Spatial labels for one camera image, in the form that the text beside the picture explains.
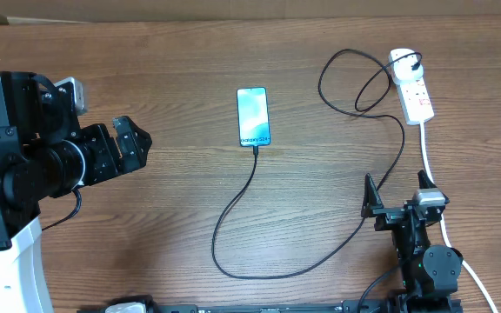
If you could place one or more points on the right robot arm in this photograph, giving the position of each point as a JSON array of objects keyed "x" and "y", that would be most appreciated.
[{"x": 429, "y": 272}]

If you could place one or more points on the white power strip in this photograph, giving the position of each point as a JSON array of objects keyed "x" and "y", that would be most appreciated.
[{"x": 415, "y": 101}]

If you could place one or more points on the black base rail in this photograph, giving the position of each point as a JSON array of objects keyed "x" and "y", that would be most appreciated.
[{"x": 147, "y": 304}]

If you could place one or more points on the brown cardboard backdrop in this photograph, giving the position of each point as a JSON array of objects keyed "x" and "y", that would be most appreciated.
[{"x": 104, "y": 11}]

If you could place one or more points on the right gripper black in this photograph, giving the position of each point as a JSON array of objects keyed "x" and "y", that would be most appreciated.
[{"x": 387, "y": 216}]

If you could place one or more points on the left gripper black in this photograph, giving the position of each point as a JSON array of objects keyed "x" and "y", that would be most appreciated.
[{"x": 110, "y": 152}]

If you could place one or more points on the Samsung Galaxy smartphone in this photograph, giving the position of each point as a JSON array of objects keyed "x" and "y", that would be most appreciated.
[{"x": 253, "y": 117}]

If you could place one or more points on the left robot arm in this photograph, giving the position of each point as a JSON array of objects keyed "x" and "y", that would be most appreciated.
[{"x": 45, "y": 152}]

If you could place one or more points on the white charger plug adapter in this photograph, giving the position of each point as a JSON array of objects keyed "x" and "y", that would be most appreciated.
[{"x": 405, "y": 66}]

